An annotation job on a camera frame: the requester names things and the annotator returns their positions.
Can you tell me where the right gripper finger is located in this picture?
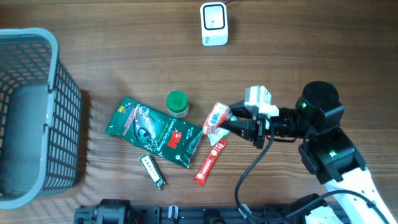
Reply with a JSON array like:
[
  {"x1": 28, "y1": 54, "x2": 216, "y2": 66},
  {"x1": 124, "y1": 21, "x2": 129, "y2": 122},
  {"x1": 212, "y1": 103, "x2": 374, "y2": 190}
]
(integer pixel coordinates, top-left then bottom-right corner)
[
  {"x1": 220, "y1": 119, "x2": 254, "y2": 137},
  {"x1": 229, "y1": 100, "x2": 249, "y2": 118}
]

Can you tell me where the red tissue pack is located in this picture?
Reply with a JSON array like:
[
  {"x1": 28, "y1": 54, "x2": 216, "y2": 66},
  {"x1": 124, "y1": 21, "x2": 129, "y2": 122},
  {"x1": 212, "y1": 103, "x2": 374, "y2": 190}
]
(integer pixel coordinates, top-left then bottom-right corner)
[{"x1": 203, "y1": 102, "x2": 233, "y2": 135}]

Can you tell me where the teal wet wipes pack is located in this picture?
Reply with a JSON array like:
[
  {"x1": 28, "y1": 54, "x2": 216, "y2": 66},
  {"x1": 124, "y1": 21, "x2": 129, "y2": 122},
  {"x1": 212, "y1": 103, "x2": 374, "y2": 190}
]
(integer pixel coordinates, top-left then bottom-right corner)
[{"x1": 203, "y1": 114, "x2": 236, "y2": 146}]

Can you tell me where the green lid jar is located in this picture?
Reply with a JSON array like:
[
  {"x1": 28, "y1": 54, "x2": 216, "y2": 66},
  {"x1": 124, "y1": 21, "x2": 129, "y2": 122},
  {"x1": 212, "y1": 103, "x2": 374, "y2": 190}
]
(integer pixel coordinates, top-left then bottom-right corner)
[{"x1": 166, "y1": 90, "x2": 189, "y2": 118}]

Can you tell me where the red snack stick pack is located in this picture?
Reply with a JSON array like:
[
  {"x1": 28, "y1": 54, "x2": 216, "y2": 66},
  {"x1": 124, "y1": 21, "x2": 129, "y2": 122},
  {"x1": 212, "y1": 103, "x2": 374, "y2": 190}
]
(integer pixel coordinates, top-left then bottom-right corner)
[{"x1": 194, "y1": 139, "x2": 227, "y2": 186}]

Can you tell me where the green 3M gloves package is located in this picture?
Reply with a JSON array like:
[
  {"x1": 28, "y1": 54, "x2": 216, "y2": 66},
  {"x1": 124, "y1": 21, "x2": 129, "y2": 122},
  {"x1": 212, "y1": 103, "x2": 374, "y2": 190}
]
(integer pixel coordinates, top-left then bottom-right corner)
[{"x1": 105, "y1": 96, "x2": 203, "y2": 168}]

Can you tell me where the green white candy bar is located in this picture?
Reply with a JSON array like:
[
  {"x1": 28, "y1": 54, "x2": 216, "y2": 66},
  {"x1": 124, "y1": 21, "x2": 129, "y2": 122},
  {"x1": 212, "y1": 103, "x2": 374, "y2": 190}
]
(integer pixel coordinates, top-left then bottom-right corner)
[{"x1": 139, "y1": 154, "x2": 165, "y2": 189}]

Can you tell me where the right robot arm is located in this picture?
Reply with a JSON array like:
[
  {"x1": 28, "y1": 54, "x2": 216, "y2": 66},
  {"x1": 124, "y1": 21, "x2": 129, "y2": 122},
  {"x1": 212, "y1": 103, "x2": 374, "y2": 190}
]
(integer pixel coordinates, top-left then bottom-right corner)
[{"x1": 221, "y1": 81, "x2": 396, "y2": 223}]

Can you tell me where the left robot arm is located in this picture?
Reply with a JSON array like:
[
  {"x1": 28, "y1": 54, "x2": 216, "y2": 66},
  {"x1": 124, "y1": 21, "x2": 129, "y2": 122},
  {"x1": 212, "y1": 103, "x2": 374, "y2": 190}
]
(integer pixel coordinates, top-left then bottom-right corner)
[{"x1": 95, "y1": 199, "x2": 136, "y2": 224}]

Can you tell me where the white barcode scanner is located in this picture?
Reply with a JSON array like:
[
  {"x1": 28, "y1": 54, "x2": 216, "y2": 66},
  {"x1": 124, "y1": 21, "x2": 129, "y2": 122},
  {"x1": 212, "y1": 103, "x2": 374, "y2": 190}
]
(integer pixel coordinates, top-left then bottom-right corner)
[{"x1": 200, "y1": 2, "x2": 229, "y2": 47}]

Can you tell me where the grey plastic mesh basket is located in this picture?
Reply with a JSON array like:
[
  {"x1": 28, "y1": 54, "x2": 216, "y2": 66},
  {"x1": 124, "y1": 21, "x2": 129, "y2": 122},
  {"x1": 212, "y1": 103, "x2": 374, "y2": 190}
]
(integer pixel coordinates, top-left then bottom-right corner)
[{"x1": 1, "y1": 28, "x2": 83, "y2": 210}]

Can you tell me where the black mounting rail base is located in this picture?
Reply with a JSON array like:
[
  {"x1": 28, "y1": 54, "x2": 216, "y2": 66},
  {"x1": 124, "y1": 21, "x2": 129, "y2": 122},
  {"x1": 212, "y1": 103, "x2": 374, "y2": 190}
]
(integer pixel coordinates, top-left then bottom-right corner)
[{"x1": 73, "y1": 203, "x2": 343, "y2": 224}]

